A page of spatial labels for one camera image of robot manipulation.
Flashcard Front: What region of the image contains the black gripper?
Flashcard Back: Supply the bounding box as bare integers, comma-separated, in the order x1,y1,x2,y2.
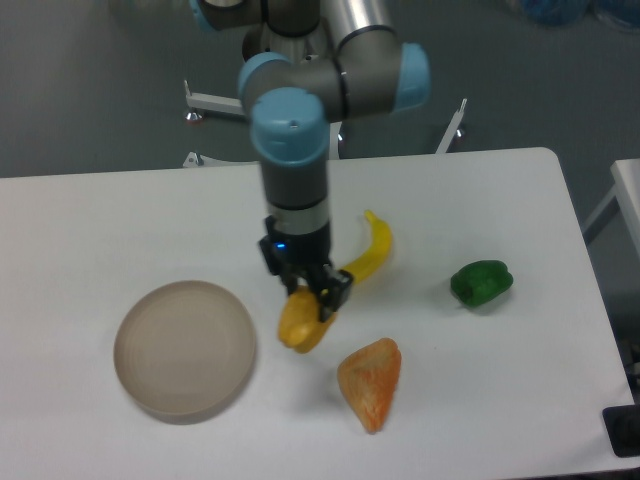
258,215,354,322

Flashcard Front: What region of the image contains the yellow bell pepper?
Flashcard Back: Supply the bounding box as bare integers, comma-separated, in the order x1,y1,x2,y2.
277,286,337,354

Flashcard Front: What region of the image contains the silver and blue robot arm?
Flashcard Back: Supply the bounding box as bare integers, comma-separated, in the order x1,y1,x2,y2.
190,1,431,322

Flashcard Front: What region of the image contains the beige round plate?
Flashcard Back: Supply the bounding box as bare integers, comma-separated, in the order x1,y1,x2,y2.
113,280,257,425

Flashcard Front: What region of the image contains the green bell pepper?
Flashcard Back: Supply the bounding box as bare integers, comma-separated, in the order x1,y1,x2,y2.
450,260,514,308

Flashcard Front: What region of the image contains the yellow banana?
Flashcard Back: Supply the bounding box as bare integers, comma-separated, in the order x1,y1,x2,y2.
342,210,393,285

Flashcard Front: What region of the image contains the orange triangular pastry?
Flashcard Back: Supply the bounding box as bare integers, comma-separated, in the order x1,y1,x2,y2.
337,338,402,434

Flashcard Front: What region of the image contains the white side table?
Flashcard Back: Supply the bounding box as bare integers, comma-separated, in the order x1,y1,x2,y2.
581,158,639,249

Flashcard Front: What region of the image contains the black device at table edge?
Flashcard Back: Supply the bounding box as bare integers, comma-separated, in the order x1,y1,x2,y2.
602,404,640,458

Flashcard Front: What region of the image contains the blue plastic bag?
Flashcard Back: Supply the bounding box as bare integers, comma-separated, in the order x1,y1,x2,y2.
514,0,639,33

